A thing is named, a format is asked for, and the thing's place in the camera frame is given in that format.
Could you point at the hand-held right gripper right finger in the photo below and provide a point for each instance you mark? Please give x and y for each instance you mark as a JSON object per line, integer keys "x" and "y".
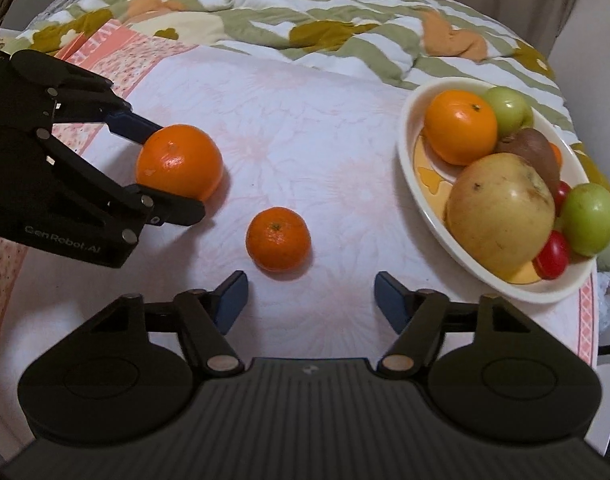
{"x": 391, "y": 302}

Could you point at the floral green white blanket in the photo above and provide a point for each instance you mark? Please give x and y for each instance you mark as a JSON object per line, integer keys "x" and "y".
{"x": 310, "y": 20}

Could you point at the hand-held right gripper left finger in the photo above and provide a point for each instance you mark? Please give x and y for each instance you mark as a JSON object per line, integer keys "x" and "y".
{"x": 232, "y": 302}

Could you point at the cream oval plate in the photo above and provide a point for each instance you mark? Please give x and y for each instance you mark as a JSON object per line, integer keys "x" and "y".
{"x": 425, "y": 195}

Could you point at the yellow pear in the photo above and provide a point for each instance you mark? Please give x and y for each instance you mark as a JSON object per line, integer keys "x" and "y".
{"x": 500, "y": 210}

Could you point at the small green apple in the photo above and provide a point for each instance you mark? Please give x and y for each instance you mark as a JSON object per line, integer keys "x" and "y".
{"x": 510, "y": 107}

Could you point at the oval red tomato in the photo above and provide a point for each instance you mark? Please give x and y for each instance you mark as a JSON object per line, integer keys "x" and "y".
{"x": 552, "y": 255}

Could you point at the small mandarin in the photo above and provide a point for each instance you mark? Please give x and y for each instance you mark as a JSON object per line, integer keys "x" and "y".
{"x": 278, "y": 240}
{"x": 556, "y": 156}

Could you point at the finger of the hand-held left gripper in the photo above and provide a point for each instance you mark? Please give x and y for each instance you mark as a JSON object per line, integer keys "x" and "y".
{"x": 135, "y": 127}
{"x": 177, "y": 210}

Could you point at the brown kiwi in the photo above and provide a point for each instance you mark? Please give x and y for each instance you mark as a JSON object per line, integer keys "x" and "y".
{"x": 532, "y": 152}

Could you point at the large orange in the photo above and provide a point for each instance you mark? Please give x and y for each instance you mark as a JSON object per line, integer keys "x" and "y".
{"x": 460, "y": 127}
{"x": 182, "y": 165}

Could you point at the grey patterned cloth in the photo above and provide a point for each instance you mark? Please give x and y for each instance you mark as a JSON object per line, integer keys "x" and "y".
{"x": 60, "y": 2}

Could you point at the large green apple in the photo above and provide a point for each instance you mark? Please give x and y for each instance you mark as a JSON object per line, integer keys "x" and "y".
{"x": 587, "y": 217}

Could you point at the round red tomato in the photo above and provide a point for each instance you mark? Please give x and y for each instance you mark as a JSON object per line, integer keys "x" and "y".
{"x": 562, "y": 197}

